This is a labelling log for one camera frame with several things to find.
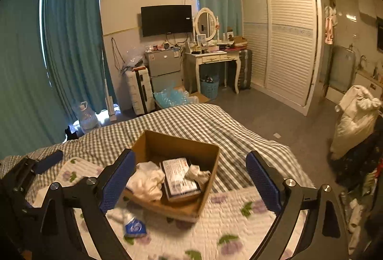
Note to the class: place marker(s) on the oval white vanity mirror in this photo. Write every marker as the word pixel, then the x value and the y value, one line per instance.
pixel 205 23

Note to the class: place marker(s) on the white printed tissue packet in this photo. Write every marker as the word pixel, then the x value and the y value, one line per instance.
pixel 179 176

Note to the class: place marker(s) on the brown cardboard box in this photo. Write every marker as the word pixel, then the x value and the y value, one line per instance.
pixel 182 146

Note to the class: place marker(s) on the black wall television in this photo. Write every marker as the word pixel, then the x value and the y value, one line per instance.
pixel 166 20

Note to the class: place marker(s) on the small white cloth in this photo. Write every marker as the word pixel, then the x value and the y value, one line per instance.
pixel 197 174

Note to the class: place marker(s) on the white sink counter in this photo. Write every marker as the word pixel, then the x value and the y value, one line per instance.
pixel 368 79

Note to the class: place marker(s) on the white upright mop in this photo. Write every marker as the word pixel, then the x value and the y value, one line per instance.
pixel 109 104

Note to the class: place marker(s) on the floral white quilt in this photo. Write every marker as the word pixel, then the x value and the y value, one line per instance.
pixel 221 218

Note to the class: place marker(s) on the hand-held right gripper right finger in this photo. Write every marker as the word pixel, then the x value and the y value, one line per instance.
pixel 263 185

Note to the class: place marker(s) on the white louvred wardrobe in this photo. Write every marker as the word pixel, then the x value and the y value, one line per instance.
pixel 284 38

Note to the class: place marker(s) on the cardboard box on floor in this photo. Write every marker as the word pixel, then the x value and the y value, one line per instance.
pixel 202 97

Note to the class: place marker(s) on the dark clothes pile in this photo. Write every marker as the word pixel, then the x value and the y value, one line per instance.
pixel 362 164

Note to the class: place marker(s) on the clear water jug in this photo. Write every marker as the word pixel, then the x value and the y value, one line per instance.
pixel 89 121

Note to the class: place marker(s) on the large white cloth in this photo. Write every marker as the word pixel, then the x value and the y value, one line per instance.
pixel 146 180

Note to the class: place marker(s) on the hanging pink garment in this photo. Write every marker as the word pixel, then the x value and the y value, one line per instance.
pixel 330 23

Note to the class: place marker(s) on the pile of plastic bottles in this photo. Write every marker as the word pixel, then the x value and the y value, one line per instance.
pixel 170 97

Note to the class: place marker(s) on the white dressing table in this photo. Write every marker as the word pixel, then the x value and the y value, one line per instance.
pixel 214 57

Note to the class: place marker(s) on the blue and white packet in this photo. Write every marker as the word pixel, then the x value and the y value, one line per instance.
pixel 134 227

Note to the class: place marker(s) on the blue laundry basket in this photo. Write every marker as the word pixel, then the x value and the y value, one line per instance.
pixel 209 89

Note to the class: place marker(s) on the white suitcase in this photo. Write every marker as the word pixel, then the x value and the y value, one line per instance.
pixel 139 92

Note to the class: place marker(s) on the small open carton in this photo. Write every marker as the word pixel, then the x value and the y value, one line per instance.
pixel 238 40

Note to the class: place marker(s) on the clear plastic bag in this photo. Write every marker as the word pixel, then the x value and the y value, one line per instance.
pixel 133 59

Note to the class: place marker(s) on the grey mini fridge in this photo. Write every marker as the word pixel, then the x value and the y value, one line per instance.
pixel 163 64

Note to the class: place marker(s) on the white sock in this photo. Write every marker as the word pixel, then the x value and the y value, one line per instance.
pixel 118 214

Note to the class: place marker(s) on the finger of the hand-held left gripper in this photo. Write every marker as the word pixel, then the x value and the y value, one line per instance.
pixel 48 162

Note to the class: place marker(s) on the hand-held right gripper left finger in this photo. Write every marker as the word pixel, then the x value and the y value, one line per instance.
pixel 118 182

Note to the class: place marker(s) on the checkered bed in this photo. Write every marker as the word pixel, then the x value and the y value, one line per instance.
pixel 191 119

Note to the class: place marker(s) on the small picture frame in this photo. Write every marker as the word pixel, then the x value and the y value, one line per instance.
pixel 201 38

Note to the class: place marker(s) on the dark suitcase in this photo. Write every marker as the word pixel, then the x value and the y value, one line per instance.
pixel 244 68

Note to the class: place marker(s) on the teal window curtain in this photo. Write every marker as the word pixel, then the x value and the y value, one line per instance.
pixel 74 38
pixel 18 68

